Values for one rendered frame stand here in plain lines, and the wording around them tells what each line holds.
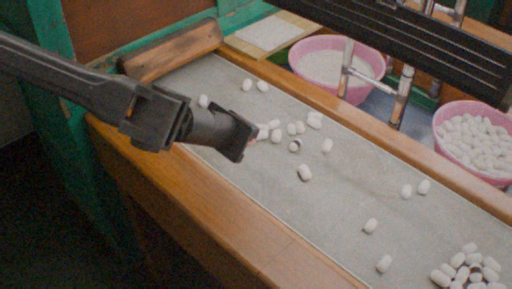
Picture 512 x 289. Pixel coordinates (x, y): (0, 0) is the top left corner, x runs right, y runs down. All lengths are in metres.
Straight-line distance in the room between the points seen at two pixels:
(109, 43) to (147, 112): 0.50
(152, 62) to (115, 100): 0.50
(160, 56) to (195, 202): 0.41
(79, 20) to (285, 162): 0.54
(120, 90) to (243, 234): 0.34
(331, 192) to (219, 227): 0.24
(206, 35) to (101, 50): 0.28
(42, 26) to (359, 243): 0.75
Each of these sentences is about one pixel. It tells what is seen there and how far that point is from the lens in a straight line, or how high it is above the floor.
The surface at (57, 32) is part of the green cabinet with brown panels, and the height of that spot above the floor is 0.98.
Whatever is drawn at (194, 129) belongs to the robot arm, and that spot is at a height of 0.99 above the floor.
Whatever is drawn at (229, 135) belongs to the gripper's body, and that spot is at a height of 0.93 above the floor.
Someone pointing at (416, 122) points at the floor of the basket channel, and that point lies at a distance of 1.15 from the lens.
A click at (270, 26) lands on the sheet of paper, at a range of 1.27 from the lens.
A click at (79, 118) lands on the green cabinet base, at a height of 0.75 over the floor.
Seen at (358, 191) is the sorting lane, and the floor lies 0.74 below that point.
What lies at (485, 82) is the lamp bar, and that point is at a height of 1.07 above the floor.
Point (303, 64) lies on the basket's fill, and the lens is 1.19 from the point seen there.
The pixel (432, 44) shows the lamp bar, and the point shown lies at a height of 1.08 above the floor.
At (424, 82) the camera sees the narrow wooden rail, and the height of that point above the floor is 0.73.
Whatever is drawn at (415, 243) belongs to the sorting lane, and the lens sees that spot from 0.80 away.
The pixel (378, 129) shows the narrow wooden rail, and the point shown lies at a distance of 0.95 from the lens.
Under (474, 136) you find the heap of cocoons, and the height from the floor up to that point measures 0.73.
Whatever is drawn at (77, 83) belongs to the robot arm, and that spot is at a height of 1.08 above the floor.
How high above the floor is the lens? 1.37
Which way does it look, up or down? 44 degrees down
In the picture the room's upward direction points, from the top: straight up
